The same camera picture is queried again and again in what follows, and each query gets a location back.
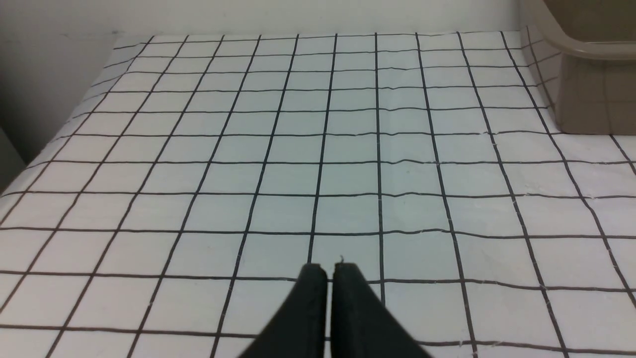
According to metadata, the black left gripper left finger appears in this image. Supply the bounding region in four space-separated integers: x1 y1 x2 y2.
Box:
240 264 328 358

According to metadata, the olive plastic storage bin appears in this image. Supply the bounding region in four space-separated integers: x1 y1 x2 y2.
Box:
519 0 636 136

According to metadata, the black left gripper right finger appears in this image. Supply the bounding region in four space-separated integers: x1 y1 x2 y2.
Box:
331 263 431 358

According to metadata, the white checkered tablecloth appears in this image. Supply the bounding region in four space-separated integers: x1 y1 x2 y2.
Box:
1 31 635 358

